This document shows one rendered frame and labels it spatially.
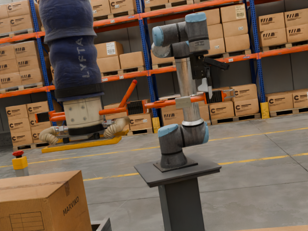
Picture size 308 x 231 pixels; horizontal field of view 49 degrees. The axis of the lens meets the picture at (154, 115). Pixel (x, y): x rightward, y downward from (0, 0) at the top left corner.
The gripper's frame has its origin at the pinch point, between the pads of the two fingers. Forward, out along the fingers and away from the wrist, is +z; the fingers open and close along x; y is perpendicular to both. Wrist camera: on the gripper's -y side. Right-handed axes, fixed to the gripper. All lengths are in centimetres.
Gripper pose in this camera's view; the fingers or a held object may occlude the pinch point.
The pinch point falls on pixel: (211, 96)
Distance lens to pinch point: 154.7
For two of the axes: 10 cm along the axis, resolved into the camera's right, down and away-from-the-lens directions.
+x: -1.1, 1.2, -9.9
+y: -9.8, 1.4, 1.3
